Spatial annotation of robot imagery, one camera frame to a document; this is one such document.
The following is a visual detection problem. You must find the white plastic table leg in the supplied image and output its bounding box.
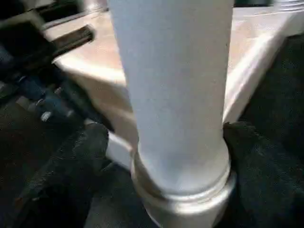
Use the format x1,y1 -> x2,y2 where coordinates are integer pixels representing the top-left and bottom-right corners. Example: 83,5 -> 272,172
107,0 -> 236,198

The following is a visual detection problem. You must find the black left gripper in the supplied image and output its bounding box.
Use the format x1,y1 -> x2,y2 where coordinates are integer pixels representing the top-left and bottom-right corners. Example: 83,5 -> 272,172
0,21 -> 114,131

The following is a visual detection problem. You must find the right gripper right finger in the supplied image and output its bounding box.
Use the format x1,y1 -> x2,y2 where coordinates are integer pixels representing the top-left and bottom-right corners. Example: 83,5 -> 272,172
222,121 -> 304,228

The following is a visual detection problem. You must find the white plastic table top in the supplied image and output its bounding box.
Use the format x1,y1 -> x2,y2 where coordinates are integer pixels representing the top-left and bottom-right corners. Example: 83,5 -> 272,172
45,5 -> 304,228

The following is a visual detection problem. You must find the black work mat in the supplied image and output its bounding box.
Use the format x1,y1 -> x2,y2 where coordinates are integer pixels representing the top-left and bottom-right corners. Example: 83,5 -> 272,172
0,28 -> 304,228

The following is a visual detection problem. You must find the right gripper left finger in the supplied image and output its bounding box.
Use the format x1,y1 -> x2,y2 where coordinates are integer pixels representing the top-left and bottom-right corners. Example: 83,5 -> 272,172
0,123 -> 110,228

